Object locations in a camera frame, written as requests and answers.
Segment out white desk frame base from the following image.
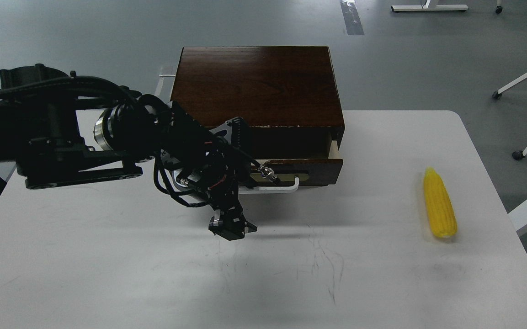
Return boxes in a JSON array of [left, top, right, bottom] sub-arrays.
[[391, 0, 469, 12]]

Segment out yellow corn cob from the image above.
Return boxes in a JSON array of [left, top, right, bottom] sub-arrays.
[[423, 167, 458, 238]]

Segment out white drawer handle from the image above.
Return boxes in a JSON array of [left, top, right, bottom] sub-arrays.
[[238, 176, 300, 195]]

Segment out dark wooden drawer front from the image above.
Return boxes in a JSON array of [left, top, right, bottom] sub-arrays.
[[257, 140, 344, 187]]

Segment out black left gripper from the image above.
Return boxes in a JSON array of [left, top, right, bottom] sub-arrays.
[[153, 101, 283, 241]]

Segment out dark wooden drawer cabinet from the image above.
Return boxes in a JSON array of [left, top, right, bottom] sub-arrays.
[[170, 46, 345, 159]]

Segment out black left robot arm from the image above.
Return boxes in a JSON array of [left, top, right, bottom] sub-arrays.
[[0, 64, 281, 241]]

